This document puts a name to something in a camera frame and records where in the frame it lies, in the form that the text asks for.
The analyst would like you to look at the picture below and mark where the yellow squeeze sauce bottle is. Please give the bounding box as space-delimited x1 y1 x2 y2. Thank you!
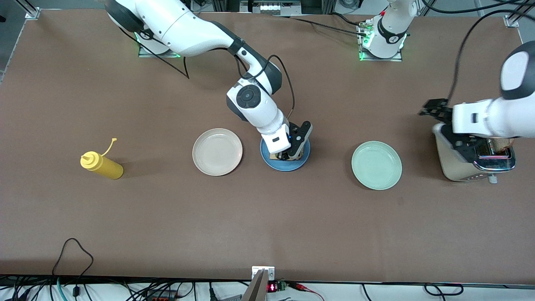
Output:
80 138 124 181

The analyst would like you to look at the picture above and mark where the blue round plate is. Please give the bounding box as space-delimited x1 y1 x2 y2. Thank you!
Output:
260 136 311 172

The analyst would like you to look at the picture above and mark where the mint green round plate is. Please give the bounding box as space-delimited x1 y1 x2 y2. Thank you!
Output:
351 141 403 191

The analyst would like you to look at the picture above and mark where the cream white round plate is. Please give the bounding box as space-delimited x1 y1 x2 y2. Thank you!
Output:
192 128 243 176

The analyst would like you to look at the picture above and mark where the beige and chrome toaster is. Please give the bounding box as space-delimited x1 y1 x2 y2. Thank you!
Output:
433 123 517 184

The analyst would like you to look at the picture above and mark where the lit electronics box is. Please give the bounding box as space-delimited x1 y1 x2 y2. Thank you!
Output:
240 0 302 15

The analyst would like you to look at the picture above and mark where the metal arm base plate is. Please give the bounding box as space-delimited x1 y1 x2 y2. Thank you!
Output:
138 25 185 58
357 19 404 62

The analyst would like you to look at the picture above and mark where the black arm base cable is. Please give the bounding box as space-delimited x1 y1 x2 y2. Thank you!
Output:
330 12 367 27
267 15 368 36

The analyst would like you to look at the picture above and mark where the small metal mounting bracket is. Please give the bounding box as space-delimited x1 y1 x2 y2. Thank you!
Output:
252 266 275 281

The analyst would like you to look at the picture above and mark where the black looped floor cable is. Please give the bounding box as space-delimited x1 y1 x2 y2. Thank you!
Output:
362 283 465 298

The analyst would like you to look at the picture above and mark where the red clip wire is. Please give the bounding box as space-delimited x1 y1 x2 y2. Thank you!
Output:
288 283 325 301

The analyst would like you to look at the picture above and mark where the grey camera pole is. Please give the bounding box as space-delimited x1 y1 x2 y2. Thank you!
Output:
242 270 268 301

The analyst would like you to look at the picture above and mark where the thin black cable loop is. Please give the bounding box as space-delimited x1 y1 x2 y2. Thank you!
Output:
52 238 94 286

